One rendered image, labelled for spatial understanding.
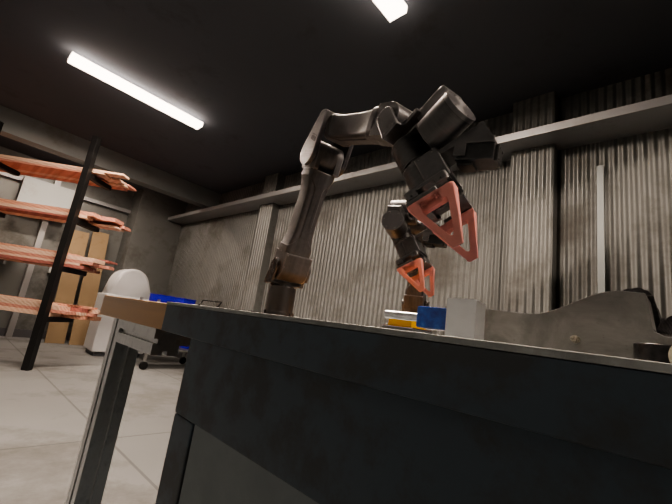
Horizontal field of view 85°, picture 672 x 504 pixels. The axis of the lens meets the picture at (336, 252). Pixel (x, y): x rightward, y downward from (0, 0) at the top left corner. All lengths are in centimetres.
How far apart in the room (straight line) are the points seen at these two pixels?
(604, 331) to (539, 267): 212
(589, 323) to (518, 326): 12
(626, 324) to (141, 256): 713
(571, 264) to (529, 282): 30
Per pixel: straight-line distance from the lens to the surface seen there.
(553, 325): 84
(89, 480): 91
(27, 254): 496
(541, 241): 297
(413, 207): 49
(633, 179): 316
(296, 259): 81
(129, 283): 604
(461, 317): 48
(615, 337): 83
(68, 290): 725
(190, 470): 47
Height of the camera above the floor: 79
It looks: 12 degrees up
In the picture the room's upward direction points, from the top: 8 degrees clockwise
